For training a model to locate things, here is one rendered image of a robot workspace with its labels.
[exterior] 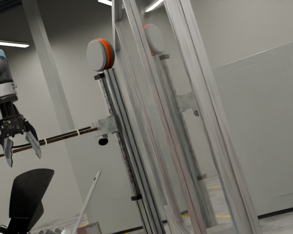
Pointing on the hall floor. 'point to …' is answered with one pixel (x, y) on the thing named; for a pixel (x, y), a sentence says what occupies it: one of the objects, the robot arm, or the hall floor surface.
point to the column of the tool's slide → (133, 155)
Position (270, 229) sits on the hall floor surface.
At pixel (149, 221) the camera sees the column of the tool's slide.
